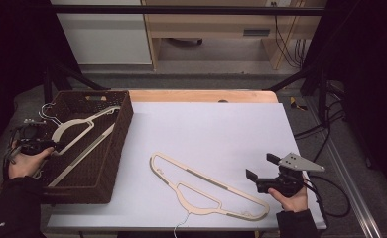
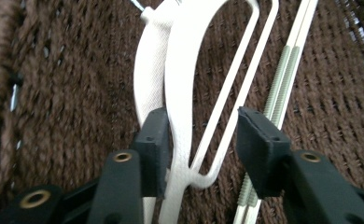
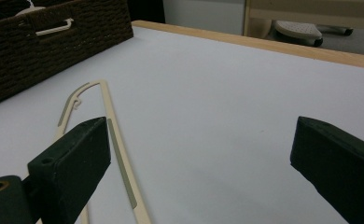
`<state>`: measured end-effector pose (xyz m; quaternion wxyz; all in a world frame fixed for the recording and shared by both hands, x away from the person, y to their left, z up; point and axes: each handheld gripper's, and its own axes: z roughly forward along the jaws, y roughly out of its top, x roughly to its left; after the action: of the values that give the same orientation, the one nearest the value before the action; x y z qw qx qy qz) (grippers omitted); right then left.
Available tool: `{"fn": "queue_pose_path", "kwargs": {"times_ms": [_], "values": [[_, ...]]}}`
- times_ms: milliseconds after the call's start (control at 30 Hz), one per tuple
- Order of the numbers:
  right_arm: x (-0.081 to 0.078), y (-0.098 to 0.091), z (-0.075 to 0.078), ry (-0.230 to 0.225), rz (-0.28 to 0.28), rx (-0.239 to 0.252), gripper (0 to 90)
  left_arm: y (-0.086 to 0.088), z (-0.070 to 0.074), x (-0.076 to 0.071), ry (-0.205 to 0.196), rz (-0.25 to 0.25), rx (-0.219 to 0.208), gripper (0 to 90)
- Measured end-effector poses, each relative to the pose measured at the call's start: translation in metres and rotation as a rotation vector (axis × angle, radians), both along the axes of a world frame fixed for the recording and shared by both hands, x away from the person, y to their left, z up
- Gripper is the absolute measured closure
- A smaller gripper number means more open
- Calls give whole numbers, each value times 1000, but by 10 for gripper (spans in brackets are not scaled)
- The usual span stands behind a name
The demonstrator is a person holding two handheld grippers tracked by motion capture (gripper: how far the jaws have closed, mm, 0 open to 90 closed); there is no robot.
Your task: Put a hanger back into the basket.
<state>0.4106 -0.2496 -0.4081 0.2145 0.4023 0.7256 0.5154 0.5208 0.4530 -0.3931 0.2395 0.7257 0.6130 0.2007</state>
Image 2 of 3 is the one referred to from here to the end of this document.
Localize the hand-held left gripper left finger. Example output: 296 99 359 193
86 106 172 224

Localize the brown woven basket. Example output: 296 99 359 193
0 0 364 224

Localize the cream plastic clothes hanger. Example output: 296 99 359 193
130 0 319 224

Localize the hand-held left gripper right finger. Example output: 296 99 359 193
235 106 364 224

